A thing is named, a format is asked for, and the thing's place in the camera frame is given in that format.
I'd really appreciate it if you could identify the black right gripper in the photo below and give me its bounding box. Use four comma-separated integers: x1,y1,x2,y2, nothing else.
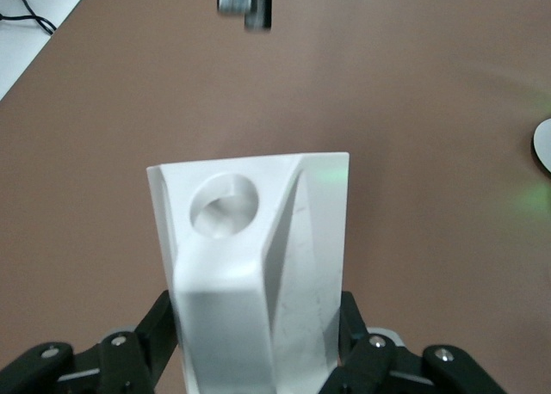
243,0,274,32

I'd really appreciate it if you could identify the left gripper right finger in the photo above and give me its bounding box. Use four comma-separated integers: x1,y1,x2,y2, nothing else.
318,290,510,394

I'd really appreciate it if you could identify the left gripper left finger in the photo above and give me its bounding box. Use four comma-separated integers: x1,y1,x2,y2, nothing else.
0,288,181,394

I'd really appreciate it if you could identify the white faceted cup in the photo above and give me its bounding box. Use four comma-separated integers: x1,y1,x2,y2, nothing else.
145,151,350,394

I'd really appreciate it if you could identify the brown table cover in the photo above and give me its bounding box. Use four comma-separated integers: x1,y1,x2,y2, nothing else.
0,0,551,394

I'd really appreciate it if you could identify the black looped cable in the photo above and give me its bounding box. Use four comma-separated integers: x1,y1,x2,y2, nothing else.
0,0,58,37

